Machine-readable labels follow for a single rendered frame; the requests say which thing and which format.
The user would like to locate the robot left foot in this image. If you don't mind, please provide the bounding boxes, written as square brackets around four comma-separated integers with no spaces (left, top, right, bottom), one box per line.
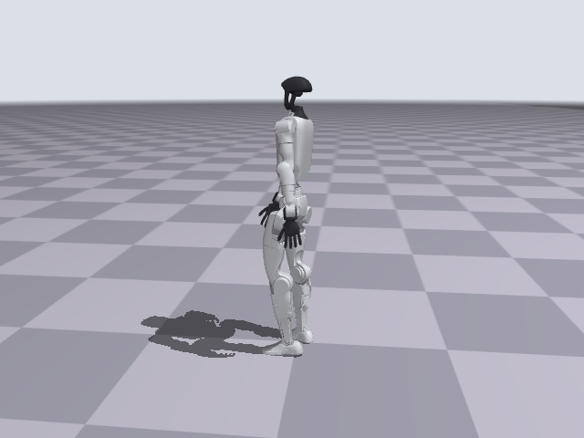
[262,340,304,355]

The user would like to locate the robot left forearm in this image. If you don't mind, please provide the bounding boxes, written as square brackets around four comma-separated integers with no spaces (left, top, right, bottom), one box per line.
[277,162,296,217]

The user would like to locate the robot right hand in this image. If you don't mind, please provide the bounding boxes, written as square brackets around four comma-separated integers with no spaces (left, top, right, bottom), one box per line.
[259,192,280,228]

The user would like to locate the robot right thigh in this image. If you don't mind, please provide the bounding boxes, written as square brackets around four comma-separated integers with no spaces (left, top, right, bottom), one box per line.
[286,206,312,283]

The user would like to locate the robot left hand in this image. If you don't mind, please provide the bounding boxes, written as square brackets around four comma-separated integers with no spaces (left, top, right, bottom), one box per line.
[277,206,302,249]

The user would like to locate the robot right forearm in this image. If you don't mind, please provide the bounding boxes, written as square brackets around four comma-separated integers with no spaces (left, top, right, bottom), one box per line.
[275,185,284,202]

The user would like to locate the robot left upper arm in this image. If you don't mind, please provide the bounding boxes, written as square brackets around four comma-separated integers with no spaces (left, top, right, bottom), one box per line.
[275,119,295,176]

